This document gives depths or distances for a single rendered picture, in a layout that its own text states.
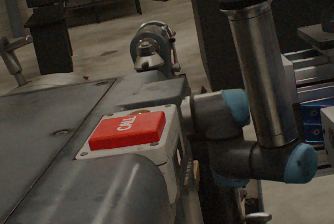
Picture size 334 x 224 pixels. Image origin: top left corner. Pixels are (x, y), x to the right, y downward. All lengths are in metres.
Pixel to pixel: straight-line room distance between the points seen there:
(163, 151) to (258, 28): 0.58
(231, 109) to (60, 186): 0.76
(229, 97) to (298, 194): 2.30
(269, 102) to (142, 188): 0.67
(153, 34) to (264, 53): 1.09
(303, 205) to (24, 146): 2.81
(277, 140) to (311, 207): 2.18
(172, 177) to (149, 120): 0.05
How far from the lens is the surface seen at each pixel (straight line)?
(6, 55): 1.04
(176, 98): 0.67
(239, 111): 1.20
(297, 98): 1.39
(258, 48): 1.07
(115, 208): 0.41
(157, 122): 0.53
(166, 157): 0.52
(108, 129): 0.54
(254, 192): 2.19
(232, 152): 1.22
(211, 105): 1.20
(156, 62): 1.59
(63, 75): 1.06
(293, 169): 1.15
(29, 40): 0.96
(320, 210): 3.26
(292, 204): 3.36
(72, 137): 0.59
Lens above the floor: 1.41
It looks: 14 degrees down
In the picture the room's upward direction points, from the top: 11 degrees counter-clockwise
